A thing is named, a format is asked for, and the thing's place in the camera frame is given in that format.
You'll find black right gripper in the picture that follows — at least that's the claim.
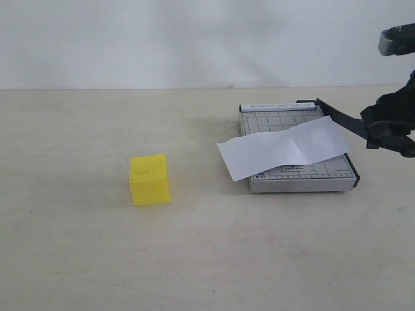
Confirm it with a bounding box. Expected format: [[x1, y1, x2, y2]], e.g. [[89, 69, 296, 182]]
[[361, 71, 414, 158]]

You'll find white paper sheet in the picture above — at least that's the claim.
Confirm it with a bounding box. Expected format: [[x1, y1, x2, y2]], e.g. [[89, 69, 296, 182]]
[[217, 116, 350, 181]]

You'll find yellow foam cube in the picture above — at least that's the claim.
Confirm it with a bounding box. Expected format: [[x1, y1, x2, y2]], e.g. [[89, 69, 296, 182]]
[[129, 154, 171, 206]]

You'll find black cutter blade arm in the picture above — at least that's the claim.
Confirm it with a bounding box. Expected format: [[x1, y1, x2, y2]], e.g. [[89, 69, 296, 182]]
[[296, 98, 373, 144]]

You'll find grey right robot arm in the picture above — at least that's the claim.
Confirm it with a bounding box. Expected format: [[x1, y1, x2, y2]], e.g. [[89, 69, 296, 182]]
[[361, 23, 414, 158]]

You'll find grey paper cutter base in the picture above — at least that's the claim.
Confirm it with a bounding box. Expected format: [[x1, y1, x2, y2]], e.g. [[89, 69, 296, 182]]
[[239, 100, 360, 193]]

